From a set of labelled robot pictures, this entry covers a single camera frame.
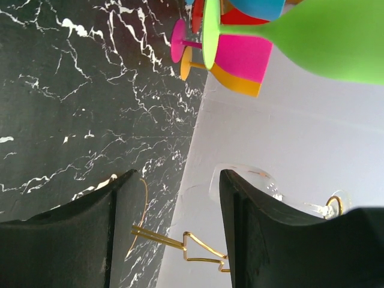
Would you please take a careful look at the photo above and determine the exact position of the clear wine glass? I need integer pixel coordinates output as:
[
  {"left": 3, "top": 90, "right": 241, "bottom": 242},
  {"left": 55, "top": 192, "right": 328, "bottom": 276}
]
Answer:
[{"left": 209, "top": 163, "right": 352, "bottom": 220}]

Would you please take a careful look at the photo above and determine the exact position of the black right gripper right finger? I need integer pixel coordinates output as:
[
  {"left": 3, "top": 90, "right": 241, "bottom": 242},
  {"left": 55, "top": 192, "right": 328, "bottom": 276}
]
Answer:
[{"left": 219, "top": 170, "right": 383, "bottom": 287}]

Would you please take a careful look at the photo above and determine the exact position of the red wine glass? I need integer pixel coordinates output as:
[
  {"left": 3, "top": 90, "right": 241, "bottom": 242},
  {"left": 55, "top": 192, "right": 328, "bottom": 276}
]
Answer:
[{"left": 190, "top": 0, "right": 268, "bottom": 34}]

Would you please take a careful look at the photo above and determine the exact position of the gold wire glass rack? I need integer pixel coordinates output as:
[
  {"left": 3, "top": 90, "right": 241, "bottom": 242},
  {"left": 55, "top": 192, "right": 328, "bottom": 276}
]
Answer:
[{"left": 125, "top": 178, "right": 343, "bottom": 274}]

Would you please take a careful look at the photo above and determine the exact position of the blue wine glass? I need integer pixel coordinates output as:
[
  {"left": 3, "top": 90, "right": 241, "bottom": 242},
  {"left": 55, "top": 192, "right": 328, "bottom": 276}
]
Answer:
[{"left": 230, "top": 0, "right": 286, "bottom": 21}]

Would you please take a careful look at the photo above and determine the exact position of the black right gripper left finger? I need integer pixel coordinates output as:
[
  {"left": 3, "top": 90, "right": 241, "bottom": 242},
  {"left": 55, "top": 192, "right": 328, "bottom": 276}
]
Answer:
[{"left": 1, "top": 169, "right": 145, "bottom": 287}]

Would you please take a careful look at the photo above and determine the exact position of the green wine glass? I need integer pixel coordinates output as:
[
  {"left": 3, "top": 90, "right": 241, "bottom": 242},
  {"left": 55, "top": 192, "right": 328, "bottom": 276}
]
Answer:
[{"left": 202, "top": 1, "right": 383, "bottom": 85}]

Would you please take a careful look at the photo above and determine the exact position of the magenta wine glass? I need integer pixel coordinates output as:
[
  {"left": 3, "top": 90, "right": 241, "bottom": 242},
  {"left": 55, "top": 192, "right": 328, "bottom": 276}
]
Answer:
[{"left": 170, "top": 19, "right": 273, "bottom": 83}]

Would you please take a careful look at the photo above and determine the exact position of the yellow orange wine glass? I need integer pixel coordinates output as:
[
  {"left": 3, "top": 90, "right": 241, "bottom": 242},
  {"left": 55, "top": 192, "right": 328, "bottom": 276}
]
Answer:
[{"left": 180, "top": 46, "right": 261, "bottom": 97}]

